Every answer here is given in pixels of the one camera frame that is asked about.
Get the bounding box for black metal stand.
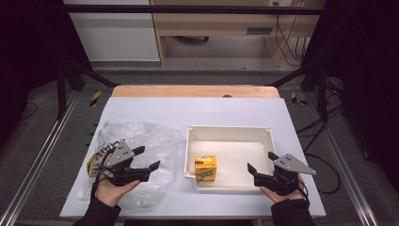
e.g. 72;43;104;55
56;58;120;121
268;58;329;120

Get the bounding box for left hand-held gripper cable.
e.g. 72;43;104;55
89;144;120;202

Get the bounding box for black hanging desk cables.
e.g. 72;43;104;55
274;1;311;68

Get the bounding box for white plastic tray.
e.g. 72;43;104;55
184;124;279;193

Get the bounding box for person's dark clothing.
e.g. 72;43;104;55
122;218;256;226

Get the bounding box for yellow juice box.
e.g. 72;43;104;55
194;154;218;184

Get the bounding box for yellow and black tape piece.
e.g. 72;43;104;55
88;89;104;107
290;91;309;106

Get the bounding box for aluminium rail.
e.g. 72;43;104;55
304;91;381;226
0;89;80;226

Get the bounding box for black horizontal frame bar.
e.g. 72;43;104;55
62;4;326;16

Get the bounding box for person's left hand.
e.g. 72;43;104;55
94;178;141;208

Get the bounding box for thin black floor cable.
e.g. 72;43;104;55
18;101;40;122

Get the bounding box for right hand-held gripper cable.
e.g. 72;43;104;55
299;152;343;202

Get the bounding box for person's right hand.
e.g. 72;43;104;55
259;175;307;204

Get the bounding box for white table board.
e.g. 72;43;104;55
59;96;327;220

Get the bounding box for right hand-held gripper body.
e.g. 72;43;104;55
253;153;317;196

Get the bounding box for hand-held gripper cable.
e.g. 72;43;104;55
89;144;120;202
299;152;343;202

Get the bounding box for wooden table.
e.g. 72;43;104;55
111;85;280;99

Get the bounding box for wooden desk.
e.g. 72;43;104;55
150;0;326;68

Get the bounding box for white cabinet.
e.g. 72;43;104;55
63;0;161;63

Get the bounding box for black floor cables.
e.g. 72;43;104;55
295;78;346;152

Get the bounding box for clear printed plastic bag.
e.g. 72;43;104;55
76;121;186;210

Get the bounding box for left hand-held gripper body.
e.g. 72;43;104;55
102;140;152;187

